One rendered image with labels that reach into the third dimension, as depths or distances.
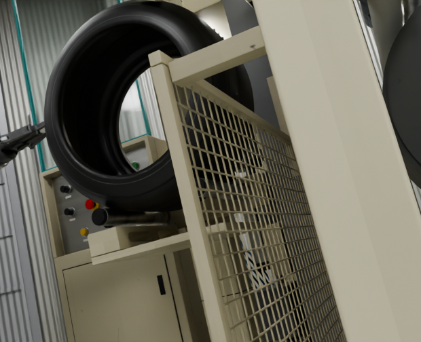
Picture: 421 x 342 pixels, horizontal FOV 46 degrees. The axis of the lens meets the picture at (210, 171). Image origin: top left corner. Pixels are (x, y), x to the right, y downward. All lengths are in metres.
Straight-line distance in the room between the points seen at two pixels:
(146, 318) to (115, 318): 0.14
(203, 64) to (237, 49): 0.05
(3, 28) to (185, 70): 4.49
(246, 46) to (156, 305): 1.43
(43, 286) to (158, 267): 2.60
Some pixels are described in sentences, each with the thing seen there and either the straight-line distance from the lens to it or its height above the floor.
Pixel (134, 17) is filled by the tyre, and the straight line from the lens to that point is 1.31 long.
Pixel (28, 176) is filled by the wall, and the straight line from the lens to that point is 4.56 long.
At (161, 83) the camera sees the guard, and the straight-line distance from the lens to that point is 0.65.
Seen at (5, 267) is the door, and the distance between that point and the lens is 4.45.
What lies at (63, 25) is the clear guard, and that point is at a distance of 2.36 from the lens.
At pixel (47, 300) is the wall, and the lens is 4.42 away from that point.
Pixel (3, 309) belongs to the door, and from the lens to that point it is 4.46.
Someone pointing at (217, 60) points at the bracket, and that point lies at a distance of 0.64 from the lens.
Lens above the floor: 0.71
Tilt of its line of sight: 11 degrees up
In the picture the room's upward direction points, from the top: 14 degrees counter-clockwise
